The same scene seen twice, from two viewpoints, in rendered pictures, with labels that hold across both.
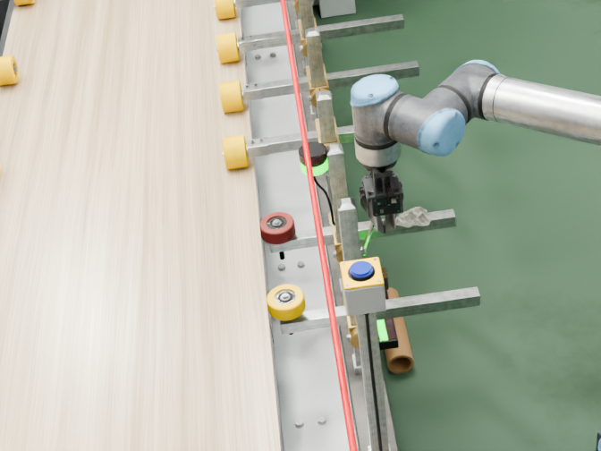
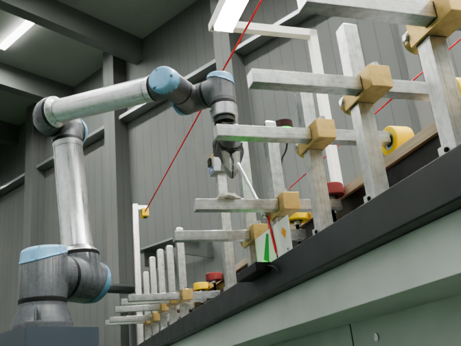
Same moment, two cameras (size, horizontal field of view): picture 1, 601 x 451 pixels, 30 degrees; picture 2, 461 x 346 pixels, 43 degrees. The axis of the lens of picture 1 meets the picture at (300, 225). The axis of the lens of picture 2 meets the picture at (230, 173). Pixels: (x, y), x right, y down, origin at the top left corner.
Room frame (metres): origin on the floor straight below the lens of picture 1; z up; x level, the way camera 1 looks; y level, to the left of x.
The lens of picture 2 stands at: (3.42, -0.75, 0.38)
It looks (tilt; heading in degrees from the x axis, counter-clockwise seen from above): 20 degrees up; 160
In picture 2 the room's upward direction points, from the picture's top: 6 degrees counter-clockwise
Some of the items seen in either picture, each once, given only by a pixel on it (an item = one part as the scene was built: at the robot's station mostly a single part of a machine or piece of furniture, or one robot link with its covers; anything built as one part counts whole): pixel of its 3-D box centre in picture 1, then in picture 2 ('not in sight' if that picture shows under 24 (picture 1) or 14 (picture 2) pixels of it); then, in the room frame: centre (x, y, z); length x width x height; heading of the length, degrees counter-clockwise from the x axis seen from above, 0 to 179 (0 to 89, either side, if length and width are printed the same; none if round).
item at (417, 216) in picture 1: (412, 214); (228, 195); (1.99, -0.26, 0.87); 0.09 x 0.07 x 0.02; 90
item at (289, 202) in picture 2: (342, 238); (283, 207); (1.97, -0.09, 0.85); 0.13 x 0.06 x 0.05; 0
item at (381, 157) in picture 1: (379, 146); (223, 113); (1.78, -0.18, 1.23); 0.10 x 0.09 x 0.05; 90
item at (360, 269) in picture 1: (361, 270); not in sight; (1.44, -0.09, 1.22); 0.04 x 0.04 x 0.02
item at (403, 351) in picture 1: (393, 329); not in sight; (2.45, -0.24, 0.04); 0.30 x 0.08 x 0.08; 0
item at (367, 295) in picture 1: (363, 287); (219, 166); (1.44, -0.09, 1.18); 0.07 x 0.07 x 0.08; 0
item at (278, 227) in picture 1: (279, 239); (331, 202); (1.99, 0.05, 0.85); 0.08 x 0.08 x 0.11
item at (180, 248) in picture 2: not in sight; (182, 275); (0.70, -0.09, 0.91); 0.03 x 0.03 x 0.48; 0
